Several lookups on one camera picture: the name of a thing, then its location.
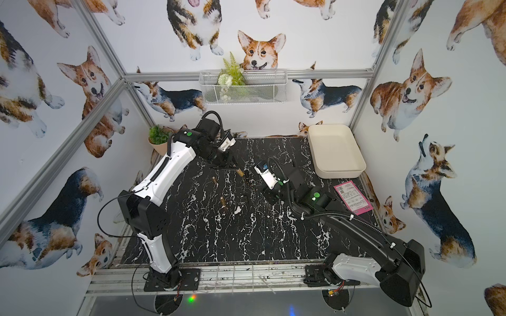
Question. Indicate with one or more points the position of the artificial fern with white flower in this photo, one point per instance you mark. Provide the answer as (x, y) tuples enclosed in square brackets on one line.
[(231, 75)]

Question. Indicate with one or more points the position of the small potted green plant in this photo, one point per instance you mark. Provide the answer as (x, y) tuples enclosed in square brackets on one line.
[(158, 138)]

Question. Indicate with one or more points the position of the aluminium front rail frame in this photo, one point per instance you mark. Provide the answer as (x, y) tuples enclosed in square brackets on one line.
[(209, 279)]

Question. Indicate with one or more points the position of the pink paper card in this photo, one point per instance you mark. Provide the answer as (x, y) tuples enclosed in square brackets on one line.
[(353, 198)]

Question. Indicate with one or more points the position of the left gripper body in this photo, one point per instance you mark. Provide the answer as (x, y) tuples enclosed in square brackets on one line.
[(226, 158)]

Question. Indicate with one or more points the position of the white wire wall basket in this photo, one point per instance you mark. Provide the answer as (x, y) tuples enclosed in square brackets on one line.
[(255, 87)]

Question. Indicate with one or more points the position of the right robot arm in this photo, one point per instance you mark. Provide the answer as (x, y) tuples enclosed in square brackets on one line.
[(396, 266)]

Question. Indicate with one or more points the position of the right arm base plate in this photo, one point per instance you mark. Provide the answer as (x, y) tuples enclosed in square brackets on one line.
[(323, 276)]

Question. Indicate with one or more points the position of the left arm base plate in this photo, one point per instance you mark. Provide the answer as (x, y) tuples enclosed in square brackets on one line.
[(175, 279)]

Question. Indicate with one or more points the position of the cream plastic tray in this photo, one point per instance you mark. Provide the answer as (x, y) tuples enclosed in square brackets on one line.
[(335, 152)]

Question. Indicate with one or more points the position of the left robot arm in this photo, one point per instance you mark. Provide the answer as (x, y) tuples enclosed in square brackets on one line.
[(142, 206)]

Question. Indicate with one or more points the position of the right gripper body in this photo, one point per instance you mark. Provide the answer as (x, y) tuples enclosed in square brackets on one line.
[(276, 193)]

